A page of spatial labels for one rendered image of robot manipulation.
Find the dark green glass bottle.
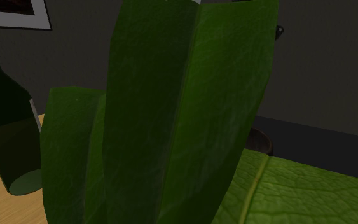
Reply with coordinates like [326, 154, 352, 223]
[0, 25, 43, 196]

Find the framed wall picture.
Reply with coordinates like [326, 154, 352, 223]
[0, 0, 53, 31]

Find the dark brown round bowl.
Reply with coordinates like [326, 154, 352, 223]
[244, 127, 274, 157]

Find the green leafy plant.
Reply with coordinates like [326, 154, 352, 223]
[39, 0, 358, 224]

